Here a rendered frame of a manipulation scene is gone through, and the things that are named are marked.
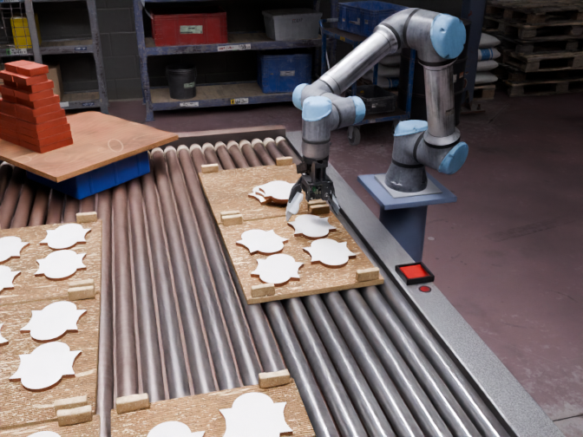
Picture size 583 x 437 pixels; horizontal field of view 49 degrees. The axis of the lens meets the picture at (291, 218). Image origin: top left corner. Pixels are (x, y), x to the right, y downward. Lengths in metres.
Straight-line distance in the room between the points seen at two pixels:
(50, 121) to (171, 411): 1.27
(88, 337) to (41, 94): 1.00
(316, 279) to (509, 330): 1.71
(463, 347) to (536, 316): 1.87
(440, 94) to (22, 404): 1.40
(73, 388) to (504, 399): 0.84
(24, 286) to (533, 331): 2.29
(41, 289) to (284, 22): 4.79
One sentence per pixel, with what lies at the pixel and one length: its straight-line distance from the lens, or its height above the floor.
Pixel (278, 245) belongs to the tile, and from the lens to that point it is 1.72.
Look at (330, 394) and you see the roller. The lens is 1.29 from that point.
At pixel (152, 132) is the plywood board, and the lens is 2.36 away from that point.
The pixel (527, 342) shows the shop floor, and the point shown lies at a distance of 3.11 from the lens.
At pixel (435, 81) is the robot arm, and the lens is 1.98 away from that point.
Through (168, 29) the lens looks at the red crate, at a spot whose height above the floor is 0.79.
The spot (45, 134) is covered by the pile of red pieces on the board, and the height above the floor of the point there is 1.10.
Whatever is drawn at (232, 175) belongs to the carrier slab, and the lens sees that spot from 2.21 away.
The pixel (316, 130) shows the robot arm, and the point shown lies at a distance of 1.65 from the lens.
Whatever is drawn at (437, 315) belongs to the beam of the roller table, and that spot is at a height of 0.92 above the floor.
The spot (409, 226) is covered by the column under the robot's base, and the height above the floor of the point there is 0.75.
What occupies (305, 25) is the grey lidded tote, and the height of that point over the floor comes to 0.77.
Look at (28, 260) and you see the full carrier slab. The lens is 1.81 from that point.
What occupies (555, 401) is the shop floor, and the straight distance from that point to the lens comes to 2.84.
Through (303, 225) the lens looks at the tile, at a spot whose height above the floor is 0.95.
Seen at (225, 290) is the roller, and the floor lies 0.92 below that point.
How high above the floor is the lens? 1.77
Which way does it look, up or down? 26 degrees down
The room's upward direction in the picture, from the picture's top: straight up
